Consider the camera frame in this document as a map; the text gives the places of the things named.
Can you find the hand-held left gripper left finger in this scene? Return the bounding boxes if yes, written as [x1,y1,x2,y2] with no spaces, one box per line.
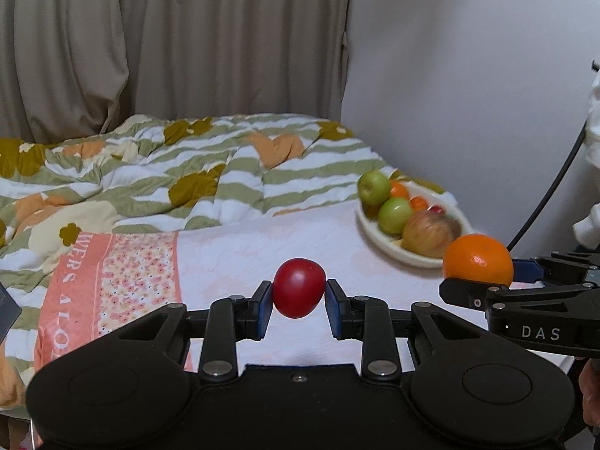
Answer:
[115,280,275,380]

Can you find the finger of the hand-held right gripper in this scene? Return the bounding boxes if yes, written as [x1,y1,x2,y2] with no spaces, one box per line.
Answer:
[511,253,600,287]
[439,277,600,311]

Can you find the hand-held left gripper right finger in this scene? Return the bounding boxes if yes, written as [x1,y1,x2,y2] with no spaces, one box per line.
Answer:
[325,279,488,380]

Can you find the yellow red apple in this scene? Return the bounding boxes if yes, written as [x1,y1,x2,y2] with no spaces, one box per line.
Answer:
[402,210,462,258]

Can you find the cream oval bowl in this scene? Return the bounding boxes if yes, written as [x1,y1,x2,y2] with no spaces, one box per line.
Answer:
[355,187,474,269]

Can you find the green apple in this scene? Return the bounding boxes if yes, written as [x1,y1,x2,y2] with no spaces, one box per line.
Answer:
[357,170,392,207]
[378,197,416,235]

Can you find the white hanging cloth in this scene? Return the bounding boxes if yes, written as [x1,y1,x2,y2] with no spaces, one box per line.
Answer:
[574,75,600,249]

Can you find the green striped floral blanket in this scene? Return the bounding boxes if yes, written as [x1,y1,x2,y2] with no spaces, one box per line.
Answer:
[0,113,446,408]

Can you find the dark grey flat object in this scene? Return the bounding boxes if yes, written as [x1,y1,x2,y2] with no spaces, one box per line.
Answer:
[0,286,22,343]

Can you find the beige curtain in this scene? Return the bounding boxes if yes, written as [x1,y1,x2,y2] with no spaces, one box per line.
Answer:
[0,0,353,146]

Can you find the black cable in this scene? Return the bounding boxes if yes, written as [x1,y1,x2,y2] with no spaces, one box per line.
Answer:
[506,122,589,251]

